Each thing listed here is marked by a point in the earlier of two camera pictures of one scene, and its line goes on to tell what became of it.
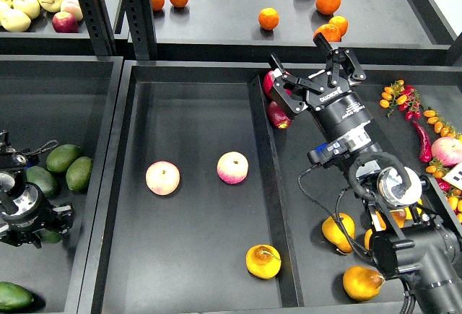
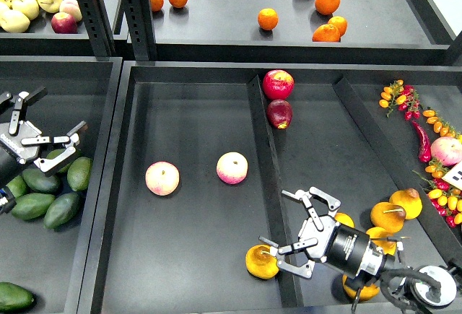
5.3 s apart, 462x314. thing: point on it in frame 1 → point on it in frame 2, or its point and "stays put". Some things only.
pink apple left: x=162 y=177 stays put
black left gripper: x=27 y=209 → x=18 y=143
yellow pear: x=263 y=261 stays put
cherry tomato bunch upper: x=406 y=97 stays put
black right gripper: x=336 y=108 → x=342 y=247
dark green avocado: x=50 y=237 → x=60 y=209
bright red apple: x=269 y=78 stays put
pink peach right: x=447 y=150 stays put
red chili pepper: x=425 y=151 stays put
